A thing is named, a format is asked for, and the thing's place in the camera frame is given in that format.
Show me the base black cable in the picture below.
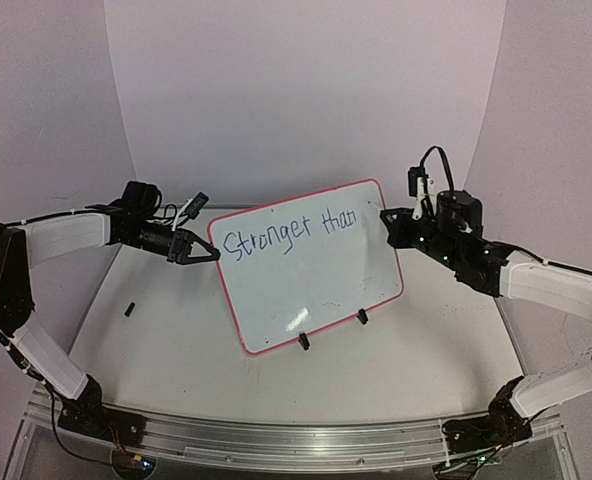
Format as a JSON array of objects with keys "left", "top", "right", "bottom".
[
  {"left": 50, "top": 399, "right": 150, "bottom": 471},
  {"left": 438, "top": 419, "right": 517, "bottom": 471}
]

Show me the black board clip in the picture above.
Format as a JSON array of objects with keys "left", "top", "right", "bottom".
[
  {"left": 357, "top": 309, "right": 369, "bottom": 325},
  {"left": 298, "top": 333, "right": 310, "bottom": 351}
]

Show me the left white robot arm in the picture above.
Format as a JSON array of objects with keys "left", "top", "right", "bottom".
[{"left": 0, "top": 181, "right": 220, "bottom": 446}]

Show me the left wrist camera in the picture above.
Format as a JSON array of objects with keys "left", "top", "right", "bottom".
[{"left": 172, "top": 192, "right": 209, "bottom": 230}]

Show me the right black board clip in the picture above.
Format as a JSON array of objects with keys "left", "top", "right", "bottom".
[{"left": 357, "top": 309, "right": 369, "bottom": 325}]

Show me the left base black cable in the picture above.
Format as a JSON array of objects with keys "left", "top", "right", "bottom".
[{"left": 50, "top": 399, "right": 150, "bottom": 471}]

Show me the pink framed whiteboard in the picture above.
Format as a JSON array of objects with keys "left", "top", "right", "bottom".
[{"left": 207, "top": 179, "right": 404, "bottom": 356}]

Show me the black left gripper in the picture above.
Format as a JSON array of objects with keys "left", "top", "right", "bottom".
[{"left": 124, "top": 218, "right": 221, "bottom": 264}]

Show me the right camera black cable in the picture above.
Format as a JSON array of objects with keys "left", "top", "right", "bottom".
[{"left": 419, "top": 145, "right": 456, "bottom": 194}]

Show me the aluminium front rail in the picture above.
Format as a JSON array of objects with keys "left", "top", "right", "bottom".
[{"left": 3, "top": 389, "right": 578, "bottom": 479}]

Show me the black marker cap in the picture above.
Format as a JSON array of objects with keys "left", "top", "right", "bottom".
[{"left": 124, "top": 302, "right": 135, "bottom": 317}]

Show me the right base black cable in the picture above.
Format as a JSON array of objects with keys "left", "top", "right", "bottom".
[{"left": 438, "top": 419, "right": 517, "bottom": 471}]

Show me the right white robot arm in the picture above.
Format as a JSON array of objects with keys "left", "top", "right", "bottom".
[{"left": 380, "top": 191, "right": 592, "bottom": 453}]

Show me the left black board clip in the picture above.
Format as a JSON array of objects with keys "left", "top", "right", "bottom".
[{"left": 298, "top": 333, "right": 310, "bottom": 351}]

